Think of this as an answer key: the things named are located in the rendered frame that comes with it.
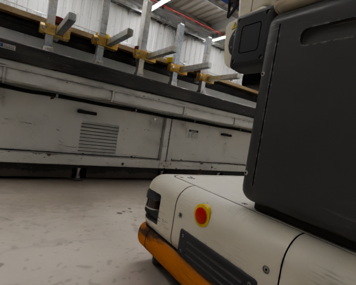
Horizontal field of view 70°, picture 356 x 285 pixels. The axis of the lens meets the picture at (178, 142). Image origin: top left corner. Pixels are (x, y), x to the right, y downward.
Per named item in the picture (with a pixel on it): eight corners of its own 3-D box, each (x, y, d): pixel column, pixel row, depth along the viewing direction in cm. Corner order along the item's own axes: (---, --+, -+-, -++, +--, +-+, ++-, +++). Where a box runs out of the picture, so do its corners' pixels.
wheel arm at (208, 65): (211, 69, 146) (212, 62, 146) (207, 68, 144) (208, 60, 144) (170, 76, 182) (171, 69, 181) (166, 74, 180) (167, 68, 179)
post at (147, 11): (141, 82, 153) (153, 1, 151) (136, 80, 151) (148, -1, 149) (138, 82, 156) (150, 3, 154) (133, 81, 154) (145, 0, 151)
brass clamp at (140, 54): (156, 63, 156) (157, 55, 155) (136, 56, 148) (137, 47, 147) (151, 64, 161) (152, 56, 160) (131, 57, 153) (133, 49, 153)
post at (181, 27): (174, 96, 168) (185, 24, 165) (169, 96, 166) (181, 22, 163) (170, 97, 171) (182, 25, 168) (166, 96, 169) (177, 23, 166)
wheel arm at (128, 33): (133, 38, 117) (134, 29, 117) (126, 35, 115) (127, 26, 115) (102, 52, 152) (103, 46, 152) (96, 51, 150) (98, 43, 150)
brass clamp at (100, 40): (117, 50, 141) (118, 41, 141) (93, 42, 133) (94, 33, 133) (113, 52, 146) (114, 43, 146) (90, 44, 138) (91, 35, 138)
